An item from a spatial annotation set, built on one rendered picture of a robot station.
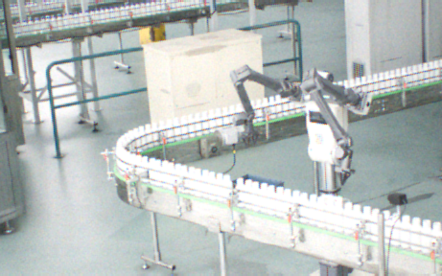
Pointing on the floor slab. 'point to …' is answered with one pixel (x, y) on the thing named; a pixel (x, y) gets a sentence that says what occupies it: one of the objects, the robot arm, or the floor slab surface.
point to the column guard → (152, 34)
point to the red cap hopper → (58, 70)
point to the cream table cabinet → (199, 73)
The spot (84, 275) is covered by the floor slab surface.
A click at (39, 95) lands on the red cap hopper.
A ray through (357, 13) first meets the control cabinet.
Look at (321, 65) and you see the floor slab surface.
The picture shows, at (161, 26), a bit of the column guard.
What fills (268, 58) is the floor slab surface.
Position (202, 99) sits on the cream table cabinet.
